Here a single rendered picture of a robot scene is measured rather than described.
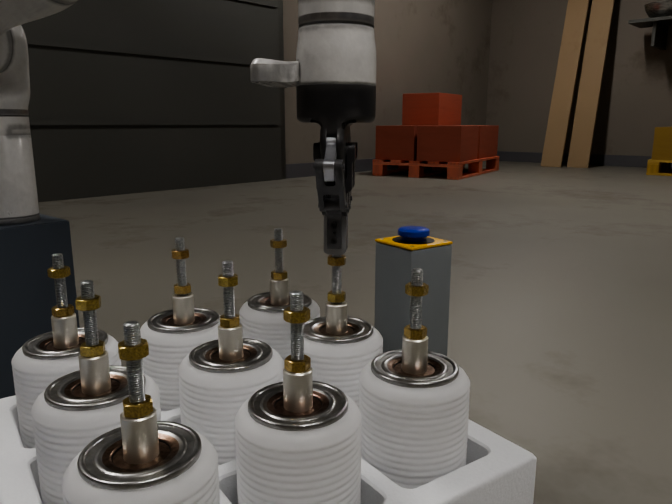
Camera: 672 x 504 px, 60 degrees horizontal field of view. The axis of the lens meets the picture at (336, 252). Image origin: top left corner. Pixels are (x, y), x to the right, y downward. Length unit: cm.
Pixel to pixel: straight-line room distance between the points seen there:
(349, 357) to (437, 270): 22
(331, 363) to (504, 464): 18
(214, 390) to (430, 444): 18
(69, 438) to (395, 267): 42
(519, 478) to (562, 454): 39
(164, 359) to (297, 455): 24
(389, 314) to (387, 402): 28
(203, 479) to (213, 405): 14
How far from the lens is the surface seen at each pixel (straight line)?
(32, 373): 60
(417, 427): 50
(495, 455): 55
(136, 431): 40
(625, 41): 730
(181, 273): 64
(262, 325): 67
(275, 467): 43
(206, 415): 53
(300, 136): 520
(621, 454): 97
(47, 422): 50
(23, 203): 109
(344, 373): 58
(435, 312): 76
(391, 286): 74
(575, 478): 89
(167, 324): 65
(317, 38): 55
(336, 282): 59
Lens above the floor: 46
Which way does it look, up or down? 12 degrees down
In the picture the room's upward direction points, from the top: straight up
